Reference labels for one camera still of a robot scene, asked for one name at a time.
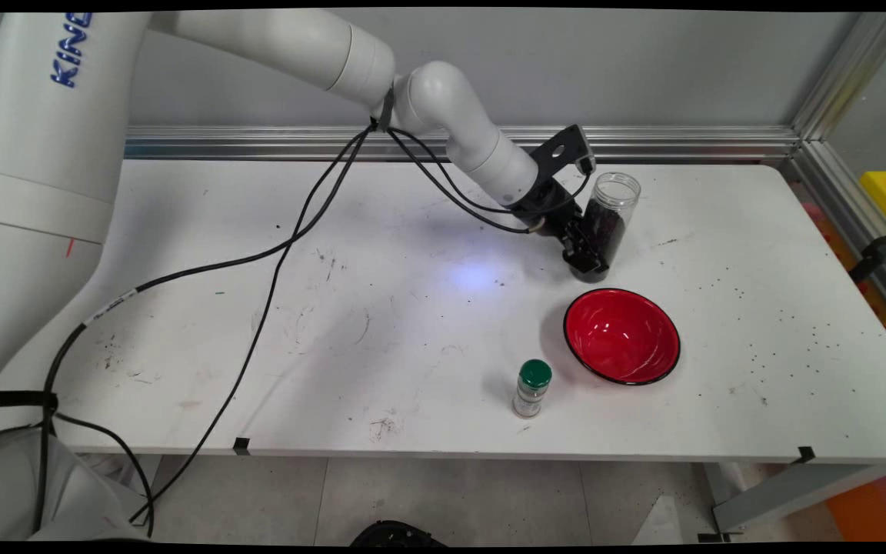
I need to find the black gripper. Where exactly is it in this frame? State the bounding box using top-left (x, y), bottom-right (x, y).
top-left (508, 175), bottom-right (610, 276)

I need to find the clear jar with black grains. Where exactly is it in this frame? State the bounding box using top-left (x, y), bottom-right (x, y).
top-left (568, 174), bottom-right (641, 285)

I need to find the red bowl with black rim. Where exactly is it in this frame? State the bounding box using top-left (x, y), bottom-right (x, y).
top-left (563, 288), bottom-right (681, 386)

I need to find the small green-lid spice bottle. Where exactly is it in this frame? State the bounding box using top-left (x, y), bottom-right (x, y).
top-left (512, 359), bottom-right (554, 419)

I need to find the round black object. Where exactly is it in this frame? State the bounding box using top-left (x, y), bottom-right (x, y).
top-left (349, 520), bottom-right (448, 547)

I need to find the orange plastic crate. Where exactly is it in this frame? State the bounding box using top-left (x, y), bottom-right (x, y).
top-left (824, 466), bottom-right (886, 541)

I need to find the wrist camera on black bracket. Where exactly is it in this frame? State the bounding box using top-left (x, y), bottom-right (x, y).
top-left (528, 125), bottom-right (596, 176)

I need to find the long aluminium frame rail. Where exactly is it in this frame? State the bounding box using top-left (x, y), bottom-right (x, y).
top-left (124, 125), bottom-right (801, 164)

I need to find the short aluminium frame rail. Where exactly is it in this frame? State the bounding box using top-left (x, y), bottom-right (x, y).
top-left (785, 141), bottom-right (886, 335)

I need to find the aluminium frame post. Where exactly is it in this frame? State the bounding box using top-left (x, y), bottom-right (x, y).
top-left (791, 12), bottom-right (886, 143)

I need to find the thin black cable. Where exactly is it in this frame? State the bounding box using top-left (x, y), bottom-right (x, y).
top-left (51, 123), bottom-right (544, 538)

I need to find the black base cable strap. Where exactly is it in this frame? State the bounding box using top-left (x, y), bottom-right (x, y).
top-left (0, 390), bottom-right (58, 409)

